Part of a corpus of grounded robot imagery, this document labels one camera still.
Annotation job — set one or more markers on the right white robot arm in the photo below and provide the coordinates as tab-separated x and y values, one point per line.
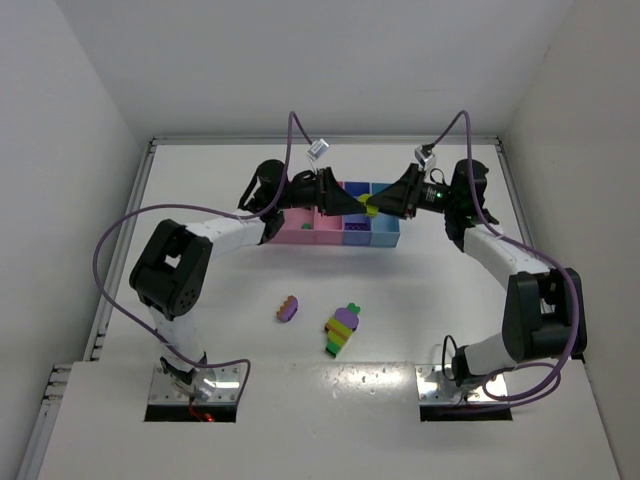
543	313

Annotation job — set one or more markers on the light blue bin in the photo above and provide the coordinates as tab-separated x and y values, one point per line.
385	231

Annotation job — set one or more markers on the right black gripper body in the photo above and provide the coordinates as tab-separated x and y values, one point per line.
410	191

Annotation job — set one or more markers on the dark blue bin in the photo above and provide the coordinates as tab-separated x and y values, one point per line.
357	238

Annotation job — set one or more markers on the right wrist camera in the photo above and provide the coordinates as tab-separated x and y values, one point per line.
424	155

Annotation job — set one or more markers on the purple orange lego piece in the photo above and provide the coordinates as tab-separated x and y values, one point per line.
288	309

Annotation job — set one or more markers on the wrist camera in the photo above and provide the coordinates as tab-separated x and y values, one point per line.
317	149
424	155

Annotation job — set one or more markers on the lime green lego brick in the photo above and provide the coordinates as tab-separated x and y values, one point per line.
370	210

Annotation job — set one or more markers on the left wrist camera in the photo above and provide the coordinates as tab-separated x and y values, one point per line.
317	149

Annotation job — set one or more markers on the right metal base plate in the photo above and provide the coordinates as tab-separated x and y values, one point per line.
435	390

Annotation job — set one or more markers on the large pink bin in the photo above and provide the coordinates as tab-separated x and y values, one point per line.
291	232

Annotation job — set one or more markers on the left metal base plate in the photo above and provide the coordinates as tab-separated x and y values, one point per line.
215	388

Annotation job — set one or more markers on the metal base plate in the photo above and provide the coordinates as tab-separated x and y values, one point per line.
435	390
215	388

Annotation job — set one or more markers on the small pink bin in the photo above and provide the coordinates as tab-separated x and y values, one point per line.
328	229

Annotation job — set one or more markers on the multicolour lego stack lower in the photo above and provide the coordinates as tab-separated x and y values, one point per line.
340	327

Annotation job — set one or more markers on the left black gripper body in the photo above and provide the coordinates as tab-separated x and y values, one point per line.
321	191

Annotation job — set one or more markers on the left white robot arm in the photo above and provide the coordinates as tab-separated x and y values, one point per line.
169	275

